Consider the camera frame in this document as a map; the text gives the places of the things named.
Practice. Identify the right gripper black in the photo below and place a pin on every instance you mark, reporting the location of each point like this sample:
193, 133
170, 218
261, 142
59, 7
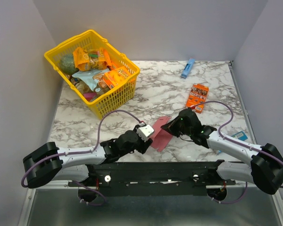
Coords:
177, 125

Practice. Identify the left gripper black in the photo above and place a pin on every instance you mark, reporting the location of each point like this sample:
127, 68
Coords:
143, 148

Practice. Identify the pink paper box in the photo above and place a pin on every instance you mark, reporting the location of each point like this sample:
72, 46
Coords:
160, 137

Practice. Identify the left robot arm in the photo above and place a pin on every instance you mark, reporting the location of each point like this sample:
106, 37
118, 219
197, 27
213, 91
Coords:
50, 162

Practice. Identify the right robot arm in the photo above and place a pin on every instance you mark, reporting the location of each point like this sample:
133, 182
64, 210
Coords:
262, 165

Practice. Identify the orange product box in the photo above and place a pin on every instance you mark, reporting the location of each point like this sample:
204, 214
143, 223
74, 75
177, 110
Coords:
197, 96

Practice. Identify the blue small box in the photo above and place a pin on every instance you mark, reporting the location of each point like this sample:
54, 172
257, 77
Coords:
188, 67

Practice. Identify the orange cracker box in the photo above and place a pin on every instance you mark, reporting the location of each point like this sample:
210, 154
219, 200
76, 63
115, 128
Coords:
116, 77

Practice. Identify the yellow plastic basket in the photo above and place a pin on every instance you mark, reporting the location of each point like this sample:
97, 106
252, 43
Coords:
114, 98

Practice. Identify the teal card package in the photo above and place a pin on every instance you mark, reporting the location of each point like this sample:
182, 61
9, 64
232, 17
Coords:
240, 136

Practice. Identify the pink item in basket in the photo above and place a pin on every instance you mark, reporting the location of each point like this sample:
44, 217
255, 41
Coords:
91, 96

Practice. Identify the light blue snack bag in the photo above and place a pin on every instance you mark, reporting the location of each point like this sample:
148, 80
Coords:
91, 78

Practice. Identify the orange snack bag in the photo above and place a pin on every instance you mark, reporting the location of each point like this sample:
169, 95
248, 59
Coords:
91, 59

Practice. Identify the green melon ball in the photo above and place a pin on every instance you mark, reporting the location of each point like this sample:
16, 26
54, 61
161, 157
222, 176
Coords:
67, 64

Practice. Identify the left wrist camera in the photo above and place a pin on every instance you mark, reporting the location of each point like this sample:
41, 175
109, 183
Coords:
145, 132

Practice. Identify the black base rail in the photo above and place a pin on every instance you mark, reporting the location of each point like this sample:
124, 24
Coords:
154, 178

